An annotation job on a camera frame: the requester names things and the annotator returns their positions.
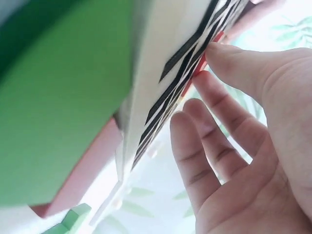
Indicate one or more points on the person's right hand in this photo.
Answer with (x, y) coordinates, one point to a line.
(268, 146)

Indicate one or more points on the thin red strip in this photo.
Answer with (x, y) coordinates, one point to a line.
(202, 64)

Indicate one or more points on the white box with black stripes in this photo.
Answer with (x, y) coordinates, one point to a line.
(158, 48)

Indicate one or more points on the small green block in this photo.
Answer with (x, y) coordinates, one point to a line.
(73, 217)

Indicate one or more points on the green mat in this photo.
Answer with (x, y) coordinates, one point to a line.
(61, 97)

